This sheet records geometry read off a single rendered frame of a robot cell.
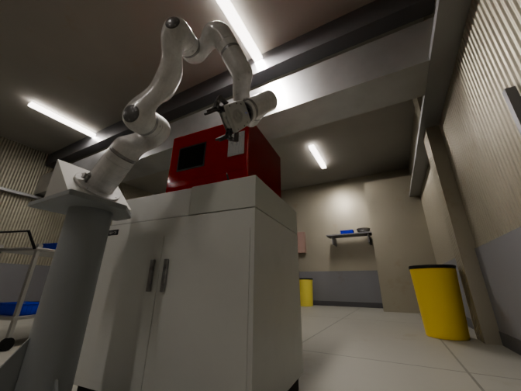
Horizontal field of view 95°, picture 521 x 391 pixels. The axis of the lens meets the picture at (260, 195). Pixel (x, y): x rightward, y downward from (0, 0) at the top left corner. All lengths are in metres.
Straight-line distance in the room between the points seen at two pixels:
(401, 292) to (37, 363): 5.93
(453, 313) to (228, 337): 2.80
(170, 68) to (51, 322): 1.03
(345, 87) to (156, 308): 2.64
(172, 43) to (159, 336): 1.18
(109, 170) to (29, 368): 0.71
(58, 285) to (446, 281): 3.31
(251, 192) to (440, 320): 2.80
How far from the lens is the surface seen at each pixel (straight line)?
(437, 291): 3.40
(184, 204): 1.22
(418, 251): 6.35
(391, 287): 6.29
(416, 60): 3.03
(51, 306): 1.16
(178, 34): 1.17
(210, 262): 1.05
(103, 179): 1.21
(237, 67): 1.07
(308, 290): 6.91
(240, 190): 1.06
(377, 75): 2.98
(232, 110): 0.89
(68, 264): 1.15
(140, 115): 1.09
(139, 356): 1.29
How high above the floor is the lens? 0.51
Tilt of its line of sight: 21 degrees up
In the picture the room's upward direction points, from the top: 1 degrees clockwise
